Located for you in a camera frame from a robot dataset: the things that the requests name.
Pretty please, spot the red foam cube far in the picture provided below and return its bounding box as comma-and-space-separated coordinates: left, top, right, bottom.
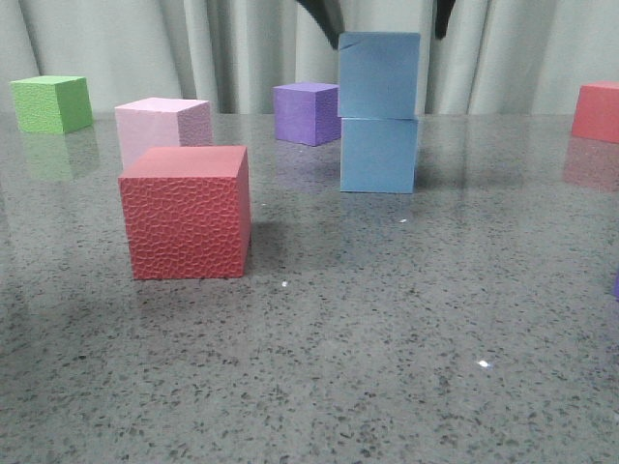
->
572, 81, 619, 143

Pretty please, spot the grey-green curtain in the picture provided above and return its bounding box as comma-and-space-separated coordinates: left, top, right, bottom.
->
1, 1, 618, 114

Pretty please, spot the red textured foam cube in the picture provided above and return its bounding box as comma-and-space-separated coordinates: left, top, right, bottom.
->
118, 145, 251, 279

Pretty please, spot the green foam cube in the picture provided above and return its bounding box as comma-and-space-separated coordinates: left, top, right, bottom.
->
10, 75, 93, 134

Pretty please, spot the pink foam cube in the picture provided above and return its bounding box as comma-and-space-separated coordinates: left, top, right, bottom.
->
114, 97, 213, 168

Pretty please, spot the light blue foam cube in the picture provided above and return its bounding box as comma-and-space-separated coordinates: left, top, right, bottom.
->
340, 118, 419, 193

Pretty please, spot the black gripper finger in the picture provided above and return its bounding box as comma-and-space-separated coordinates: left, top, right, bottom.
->
434, 0, 456, 40
297, 0, 345, 49

